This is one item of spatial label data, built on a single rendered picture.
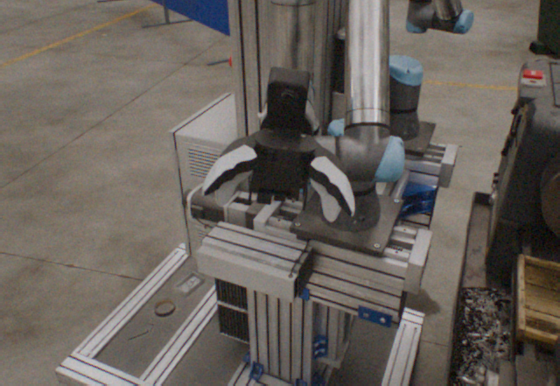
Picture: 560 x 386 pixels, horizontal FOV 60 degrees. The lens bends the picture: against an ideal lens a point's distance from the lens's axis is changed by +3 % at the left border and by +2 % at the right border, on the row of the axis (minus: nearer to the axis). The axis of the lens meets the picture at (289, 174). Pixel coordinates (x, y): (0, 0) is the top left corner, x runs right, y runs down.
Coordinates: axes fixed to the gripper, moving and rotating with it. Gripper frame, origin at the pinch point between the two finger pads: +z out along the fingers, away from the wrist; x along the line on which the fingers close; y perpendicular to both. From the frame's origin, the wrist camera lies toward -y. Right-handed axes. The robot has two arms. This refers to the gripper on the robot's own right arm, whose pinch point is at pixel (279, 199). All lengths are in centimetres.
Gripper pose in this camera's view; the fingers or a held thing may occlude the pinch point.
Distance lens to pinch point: 47.0
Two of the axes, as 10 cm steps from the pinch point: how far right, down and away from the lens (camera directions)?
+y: -1.4, 8.4, 5.2
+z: -0.4, 5.2, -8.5
